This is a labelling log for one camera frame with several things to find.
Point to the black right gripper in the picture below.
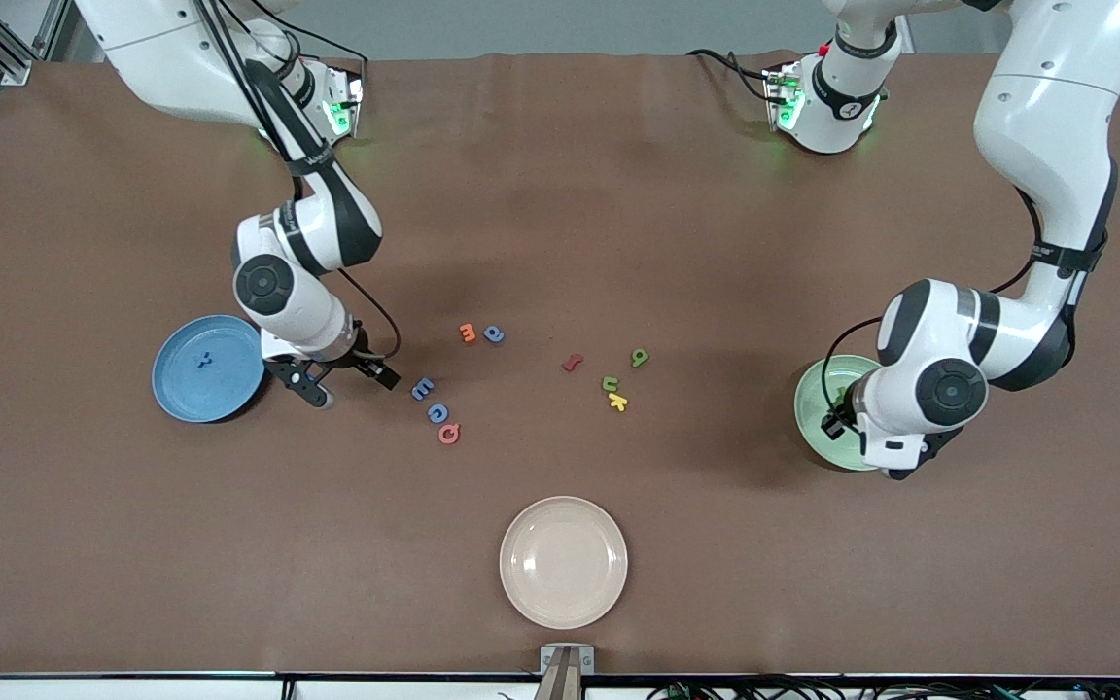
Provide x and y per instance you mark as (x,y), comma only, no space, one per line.
(360,359)

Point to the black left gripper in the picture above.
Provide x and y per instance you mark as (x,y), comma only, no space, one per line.
(846,405)

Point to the blue foam letter E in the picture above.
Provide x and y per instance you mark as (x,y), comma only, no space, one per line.
(422,389)

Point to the blue foam letter G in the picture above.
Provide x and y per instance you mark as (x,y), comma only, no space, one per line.
(432,416)

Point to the blue foam letter a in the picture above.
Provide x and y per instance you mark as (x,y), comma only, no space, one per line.
(499,337)

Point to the blue foam letter X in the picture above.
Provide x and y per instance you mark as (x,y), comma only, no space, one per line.
(202,361)

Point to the green foam letter P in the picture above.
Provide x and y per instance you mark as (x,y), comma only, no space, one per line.
(636,362)

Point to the green foam letter U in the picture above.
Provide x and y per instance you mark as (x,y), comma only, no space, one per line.
(609,389)

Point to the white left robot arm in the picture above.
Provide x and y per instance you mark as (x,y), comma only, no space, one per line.
(1046,97)

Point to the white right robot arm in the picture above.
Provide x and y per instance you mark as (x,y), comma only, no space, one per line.
(161,58)

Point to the green plate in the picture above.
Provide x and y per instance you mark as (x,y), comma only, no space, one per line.
(813,423)

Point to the red foam letter Q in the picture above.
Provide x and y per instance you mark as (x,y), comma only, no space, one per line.
(442,437)

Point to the orange foam letter E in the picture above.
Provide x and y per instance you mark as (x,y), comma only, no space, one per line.
(468,334)

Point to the blue plate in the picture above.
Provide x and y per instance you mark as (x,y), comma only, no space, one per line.
(200,389)

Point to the red foam letter J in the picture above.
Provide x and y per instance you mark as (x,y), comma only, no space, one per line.
(575,362)

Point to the yellow foam letter K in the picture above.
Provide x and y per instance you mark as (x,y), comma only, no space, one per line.
(617,402)

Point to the brown table cover mat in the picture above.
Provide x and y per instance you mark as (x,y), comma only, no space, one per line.
(560,194)

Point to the cream plate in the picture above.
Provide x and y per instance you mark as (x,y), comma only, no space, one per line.
(563,562)

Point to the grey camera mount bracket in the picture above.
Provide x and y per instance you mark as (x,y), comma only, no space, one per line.
(567,661)

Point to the white table edge rail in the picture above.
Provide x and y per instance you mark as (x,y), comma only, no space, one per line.
(132,690)

